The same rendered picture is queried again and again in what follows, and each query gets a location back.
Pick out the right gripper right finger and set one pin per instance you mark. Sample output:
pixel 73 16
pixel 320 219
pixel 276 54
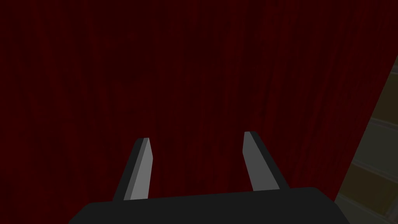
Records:
pixel 259 169

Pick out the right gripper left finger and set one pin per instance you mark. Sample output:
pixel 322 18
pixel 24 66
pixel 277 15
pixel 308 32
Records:
pixel 140 174

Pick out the dark red wooden panel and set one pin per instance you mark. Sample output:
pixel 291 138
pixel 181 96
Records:
pixel 192 68

